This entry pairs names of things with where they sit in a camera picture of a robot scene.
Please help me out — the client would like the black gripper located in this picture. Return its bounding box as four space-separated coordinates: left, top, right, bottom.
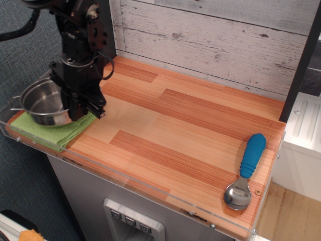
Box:
49 59 107 122

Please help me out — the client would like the stainless steel pot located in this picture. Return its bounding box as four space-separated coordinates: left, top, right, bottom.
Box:
9 77 72 127

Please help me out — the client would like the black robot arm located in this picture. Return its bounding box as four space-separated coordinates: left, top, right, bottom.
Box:
21 1 112 121

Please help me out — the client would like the green folded cloth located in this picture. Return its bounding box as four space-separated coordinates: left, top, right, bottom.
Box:
11 113 96 152

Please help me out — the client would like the grey toy fridge cabinet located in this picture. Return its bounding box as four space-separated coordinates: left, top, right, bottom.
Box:
48 156 232 240

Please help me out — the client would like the silver dispenser button panel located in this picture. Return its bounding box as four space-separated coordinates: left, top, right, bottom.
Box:
103 198 166 240

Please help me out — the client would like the orange object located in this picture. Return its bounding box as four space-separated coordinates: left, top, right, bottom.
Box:
18 229 45 241

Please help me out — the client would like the clear acrylic edge guard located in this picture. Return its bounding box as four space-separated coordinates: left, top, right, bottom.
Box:
0 70 286 241

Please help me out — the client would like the white toy sink unit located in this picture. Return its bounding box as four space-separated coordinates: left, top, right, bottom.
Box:
272 93 320 201

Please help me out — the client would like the black cable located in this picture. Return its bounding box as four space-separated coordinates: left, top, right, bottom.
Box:
0 6 41 42

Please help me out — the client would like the black vertical post left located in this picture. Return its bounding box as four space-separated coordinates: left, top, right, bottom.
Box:
97 0 116 59

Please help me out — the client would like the black vertical post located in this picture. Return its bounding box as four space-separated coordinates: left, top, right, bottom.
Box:
279 1 320 123
97 0 116 59

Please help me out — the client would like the blue handled metal spoon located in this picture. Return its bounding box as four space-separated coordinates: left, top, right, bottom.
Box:
224 133 266 210

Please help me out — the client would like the black vertical post right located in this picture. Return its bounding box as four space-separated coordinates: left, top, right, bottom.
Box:
279 1 320 123

